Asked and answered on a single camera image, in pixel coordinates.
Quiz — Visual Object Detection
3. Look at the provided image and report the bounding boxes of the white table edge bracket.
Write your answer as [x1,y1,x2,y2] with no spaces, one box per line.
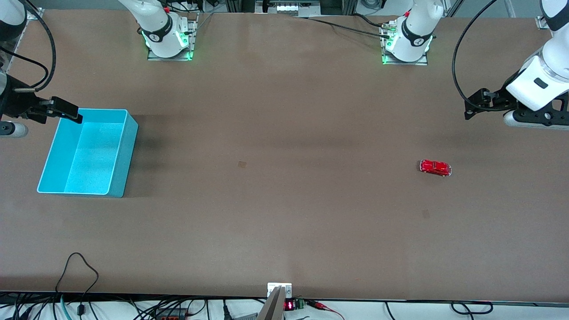
[267,283,293,298]

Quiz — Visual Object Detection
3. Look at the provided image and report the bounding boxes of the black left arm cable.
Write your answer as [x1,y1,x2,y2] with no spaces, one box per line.
[452,0,518,112]

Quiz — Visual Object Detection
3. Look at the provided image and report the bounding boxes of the long black table cable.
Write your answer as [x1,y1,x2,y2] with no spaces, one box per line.
[296,16,394,40]

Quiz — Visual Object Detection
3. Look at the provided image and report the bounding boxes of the red beetle toy car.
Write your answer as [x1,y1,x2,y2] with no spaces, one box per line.
[420,159,452,177]

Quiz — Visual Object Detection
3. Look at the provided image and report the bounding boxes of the blue plastic storage box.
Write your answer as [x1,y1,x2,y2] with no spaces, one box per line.
[37,108,139,198]

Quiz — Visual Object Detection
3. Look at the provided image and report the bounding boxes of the lit white device panel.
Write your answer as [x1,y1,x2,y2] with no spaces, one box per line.
[256,0,321,17]

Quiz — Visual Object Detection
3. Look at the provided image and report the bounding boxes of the red clip wire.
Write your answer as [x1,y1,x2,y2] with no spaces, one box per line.
[306,300,345,320]

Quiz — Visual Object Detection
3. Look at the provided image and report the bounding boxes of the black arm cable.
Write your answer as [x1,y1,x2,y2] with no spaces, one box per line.
[22,0,57,92]
[452,0,518,112]
[0,47,48,88]

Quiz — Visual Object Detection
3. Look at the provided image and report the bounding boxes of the black oval coiled cable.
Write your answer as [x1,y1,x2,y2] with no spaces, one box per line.
[451,301,494,315]

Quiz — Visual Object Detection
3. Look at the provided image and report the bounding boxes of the grey aluminium bar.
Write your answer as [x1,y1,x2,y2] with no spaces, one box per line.
[256,286,285,320]

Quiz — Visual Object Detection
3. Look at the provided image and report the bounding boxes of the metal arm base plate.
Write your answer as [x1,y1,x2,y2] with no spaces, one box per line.
[147,12,199,61]
[381,20,429,66]

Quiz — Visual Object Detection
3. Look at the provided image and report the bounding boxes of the black looped cable with plug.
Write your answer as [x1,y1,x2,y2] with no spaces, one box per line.
[56,252,99,317]

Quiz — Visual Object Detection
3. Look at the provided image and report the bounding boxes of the black left camera mount bracket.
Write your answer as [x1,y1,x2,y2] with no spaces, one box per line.
[516,91,569,126]

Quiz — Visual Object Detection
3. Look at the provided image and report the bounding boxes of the short black table cable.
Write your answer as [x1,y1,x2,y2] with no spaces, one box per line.
[353,12,386,29]

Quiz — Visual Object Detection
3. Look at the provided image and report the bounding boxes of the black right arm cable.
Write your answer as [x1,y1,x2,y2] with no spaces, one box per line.
[22,0,57,92]
[0,47,48,88]

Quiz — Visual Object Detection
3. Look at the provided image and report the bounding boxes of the black orange power strip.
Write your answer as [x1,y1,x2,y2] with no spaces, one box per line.
[153,307,196,320]

